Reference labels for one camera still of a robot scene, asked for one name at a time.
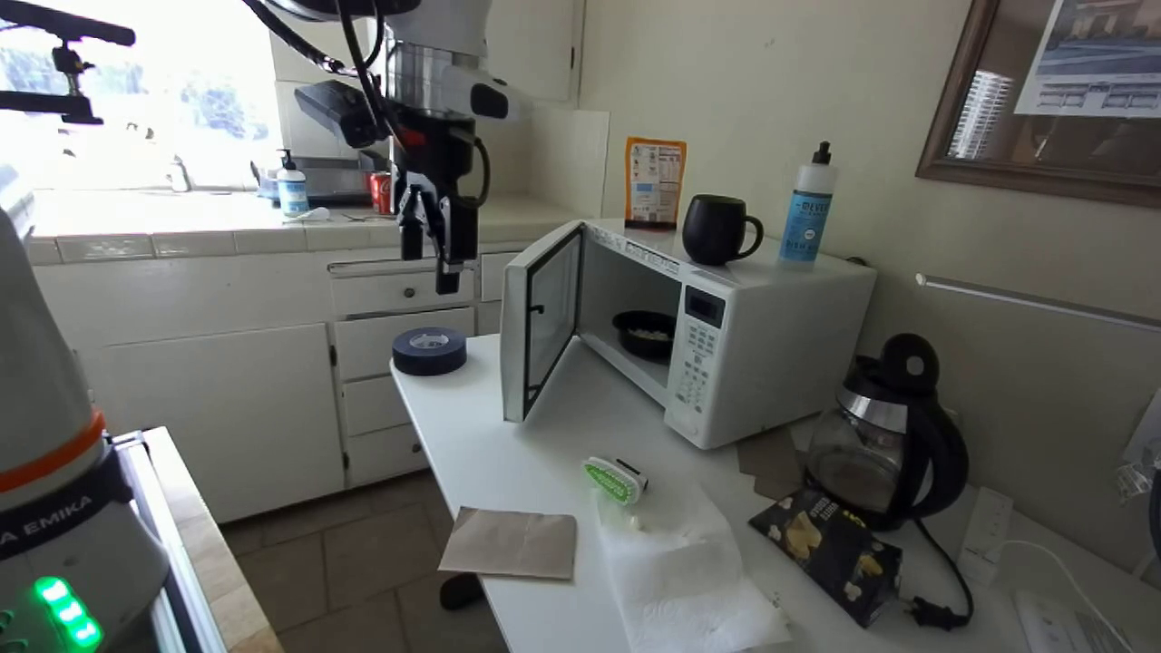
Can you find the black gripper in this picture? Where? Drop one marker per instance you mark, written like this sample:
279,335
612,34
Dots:
433,156

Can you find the white microwave door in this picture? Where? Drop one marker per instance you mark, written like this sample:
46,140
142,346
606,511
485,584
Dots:
547,318

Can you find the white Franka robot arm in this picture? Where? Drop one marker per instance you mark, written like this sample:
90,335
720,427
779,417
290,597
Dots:
49,401

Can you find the white microwave body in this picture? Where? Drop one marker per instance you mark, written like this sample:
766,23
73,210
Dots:
776,340

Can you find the red cup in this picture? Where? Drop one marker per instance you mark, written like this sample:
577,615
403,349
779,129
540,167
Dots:
378,195

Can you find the white wide cabinet drawer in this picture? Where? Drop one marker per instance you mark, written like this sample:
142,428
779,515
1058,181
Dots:
388,293

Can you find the dark blue round tin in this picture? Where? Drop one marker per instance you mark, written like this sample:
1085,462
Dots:
431,349

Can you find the dark countertop appliance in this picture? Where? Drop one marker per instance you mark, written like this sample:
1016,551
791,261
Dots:
331,180

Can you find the clear soap pump bottle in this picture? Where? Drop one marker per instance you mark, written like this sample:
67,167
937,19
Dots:
293,191

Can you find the black bowl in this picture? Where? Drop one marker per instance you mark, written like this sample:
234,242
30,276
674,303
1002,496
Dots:
643,335

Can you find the metal sink faucet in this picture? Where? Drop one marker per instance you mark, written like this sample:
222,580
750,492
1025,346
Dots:
184,173

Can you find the black ceramic mug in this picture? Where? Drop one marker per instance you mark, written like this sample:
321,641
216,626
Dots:
712,231

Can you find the white kitchen cabinet unit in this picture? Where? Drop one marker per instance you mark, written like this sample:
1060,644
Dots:
205,410

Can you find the bright kitchen window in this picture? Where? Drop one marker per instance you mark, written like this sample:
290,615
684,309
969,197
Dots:
184,83

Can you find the green and white small pack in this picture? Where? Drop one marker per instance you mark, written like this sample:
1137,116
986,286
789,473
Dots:
616,480

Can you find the brown cardboard piece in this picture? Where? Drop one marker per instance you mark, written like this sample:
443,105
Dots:
508,544

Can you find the black table foot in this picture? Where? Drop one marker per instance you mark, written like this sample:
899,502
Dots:
464,591

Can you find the blue bottle with black cap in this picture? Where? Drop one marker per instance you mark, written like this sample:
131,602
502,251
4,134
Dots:
807,210

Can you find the wood edged robot stand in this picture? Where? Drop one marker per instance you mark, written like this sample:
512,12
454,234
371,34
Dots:
200,544

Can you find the brown paper napkin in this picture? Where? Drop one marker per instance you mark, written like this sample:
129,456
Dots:
766,465

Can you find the clear plastic bag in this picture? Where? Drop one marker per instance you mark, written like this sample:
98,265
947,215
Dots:
677,580

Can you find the black packet with gold print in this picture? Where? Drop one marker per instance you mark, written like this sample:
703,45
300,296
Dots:
829,551

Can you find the white power strip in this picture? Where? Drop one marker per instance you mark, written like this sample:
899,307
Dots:
986,524

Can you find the brown framed picture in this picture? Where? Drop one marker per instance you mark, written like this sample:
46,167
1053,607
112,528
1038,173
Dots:
1064,145

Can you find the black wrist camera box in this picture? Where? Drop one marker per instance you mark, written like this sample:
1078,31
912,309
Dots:
339,110

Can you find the white upper wall cabinet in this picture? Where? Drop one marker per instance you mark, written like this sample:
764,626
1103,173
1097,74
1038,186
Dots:
530,47

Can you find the black stereo camera on mount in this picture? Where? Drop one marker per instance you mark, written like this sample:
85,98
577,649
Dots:
59,27

